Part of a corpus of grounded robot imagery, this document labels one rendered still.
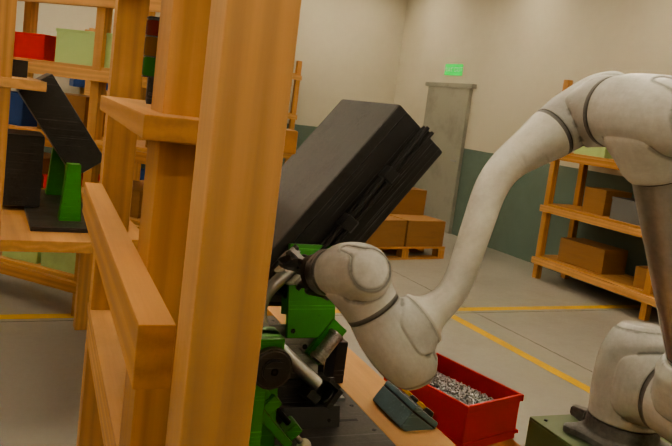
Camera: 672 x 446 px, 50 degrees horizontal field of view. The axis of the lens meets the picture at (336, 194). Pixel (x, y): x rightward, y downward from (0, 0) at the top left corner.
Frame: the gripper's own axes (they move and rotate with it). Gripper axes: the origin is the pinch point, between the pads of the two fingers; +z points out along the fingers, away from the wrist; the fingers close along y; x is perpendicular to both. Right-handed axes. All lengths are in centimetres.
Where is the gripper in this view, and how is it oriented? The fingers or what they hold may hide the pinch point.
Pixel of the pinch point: (289, 273)
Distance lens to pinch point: 156.0
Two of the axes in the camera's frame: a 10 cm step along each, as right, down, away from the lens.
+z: -3.9, 1.1, 9.1
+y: -6.2, -7.7, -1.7
